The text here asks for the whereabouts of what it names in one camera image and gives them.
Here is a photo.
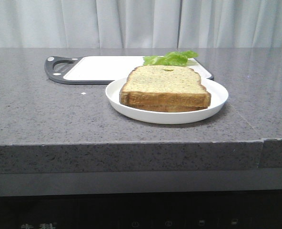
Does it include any black appliance front panel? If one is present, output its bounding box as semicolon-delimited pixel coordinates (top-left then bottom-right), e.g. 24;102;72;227
0;190;282;229

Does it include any white grey cutting board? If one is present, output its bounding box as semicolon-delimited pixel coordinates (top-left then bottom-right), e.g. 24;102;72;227
44;55;215;85

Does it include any white round plate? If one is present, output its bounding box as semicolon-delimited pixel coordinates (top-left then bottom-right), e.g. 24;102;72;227
105;78;229;125

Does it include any green lettuce leaf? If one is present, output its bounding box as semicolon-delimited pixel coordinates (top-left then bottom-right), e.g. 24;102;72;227
143;50;198;66

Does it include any white curtain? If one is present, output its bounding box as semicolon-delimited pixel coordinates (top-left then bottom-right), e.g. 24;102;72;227
0;0;282;48

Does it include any bread slice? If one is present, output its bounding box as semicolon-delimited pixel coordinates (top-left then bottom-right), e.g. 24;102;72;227
119;65;211;108
131;104;207;113

